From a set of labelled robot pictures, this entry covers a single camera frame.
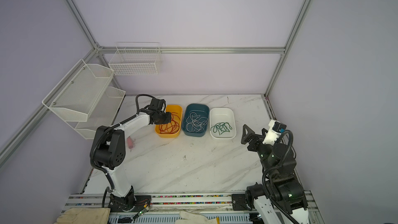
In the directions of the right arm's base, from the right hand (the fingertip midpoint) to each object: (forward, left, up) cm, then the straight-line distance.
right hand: (252, 126), depth 62 cm
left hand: (+22, +43, -25) cm, 55 cm away
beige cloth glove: (-28, +75, -32) cm, 86 cm away
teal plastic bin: (+36, +22, -33) cm, 54 cm away
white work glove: (-28, +26, -33) cm, 51 cm away
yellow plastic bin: (+33, +40, -27) cm, 59 cm away
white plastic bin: (+32, +10, -33) cm, 47 cm away
